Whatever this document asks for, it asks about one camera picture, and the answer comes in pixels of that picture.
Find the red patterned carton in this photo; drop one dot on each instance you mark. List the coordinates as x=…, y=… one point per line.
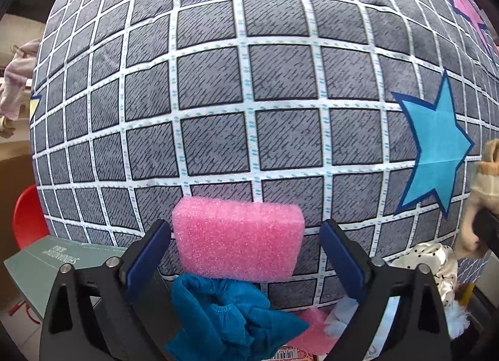
x=302, y=354

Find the pink foam block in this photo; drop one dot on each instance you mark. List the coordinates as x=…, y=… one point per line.
x=237, y=240
x=312, y=330

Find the grey checked printed blanket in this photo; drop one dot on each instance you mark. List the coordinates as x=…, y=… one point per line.
x=273, y=72

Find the red plastic chair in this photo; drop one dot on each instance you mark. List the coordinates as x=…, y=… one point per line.
x=29, y=217

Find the pink towel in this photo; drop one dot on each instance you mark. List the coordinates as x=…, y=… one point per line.
x=17, y=72

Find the white box with grey-green rim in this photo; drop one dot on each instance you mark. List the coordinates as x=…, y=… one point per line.
x=35, y=271

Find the blue crinkled cloth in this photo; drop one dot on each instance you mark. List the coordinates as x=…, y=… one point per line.
x=218, y=318

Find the white polka dot cloth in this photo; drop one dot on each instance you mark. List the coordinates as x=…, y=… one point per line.
x=432, y=263

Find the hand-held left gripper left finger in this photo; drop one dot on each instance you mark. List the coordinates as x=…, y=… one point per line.
x=144, y=261

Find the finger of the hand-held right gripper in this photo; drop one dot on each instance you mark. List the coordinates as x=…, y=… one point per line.
x=487, y=232

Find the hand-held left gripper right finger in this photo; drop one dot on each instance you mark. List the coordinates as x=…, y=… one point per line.
x=345, y=263

